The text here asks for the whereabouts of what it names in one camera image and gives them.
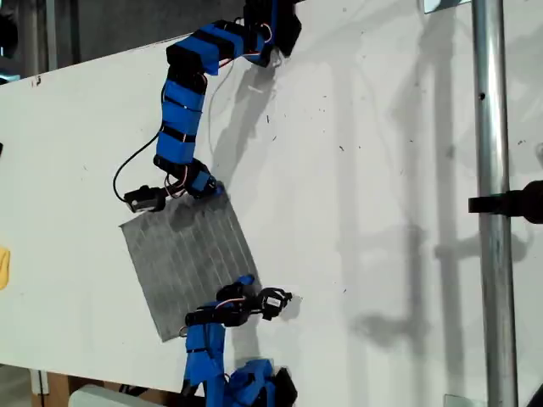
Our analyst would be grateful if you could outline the black camera cable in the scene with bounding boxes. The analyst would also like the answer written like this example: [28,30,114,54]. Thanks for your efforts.
[112,131,160,201]

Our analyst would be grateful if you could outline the steel post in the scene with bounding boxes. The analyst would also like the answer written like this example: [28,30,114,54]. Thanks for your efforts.
[470,0,520,407]

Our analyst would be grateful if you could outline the black camera box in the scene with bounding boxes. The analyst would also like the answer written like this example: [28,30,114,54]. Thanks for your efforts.
[123,184,167,214]
[257,287,294,321]

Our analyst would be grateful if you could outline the black clamp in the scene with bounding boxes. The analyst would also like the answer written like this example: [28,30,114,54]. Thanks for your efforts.
[467,180,543,225]

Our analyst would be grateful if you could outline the grey striped towel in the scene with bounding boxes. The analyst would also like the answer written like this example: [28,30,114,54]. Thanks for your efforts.
[119,195,261,343]

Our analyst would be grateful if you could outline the yellow object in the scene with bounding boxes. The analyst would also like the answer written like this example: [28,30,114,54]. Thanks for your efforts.
[0,248,12,292]

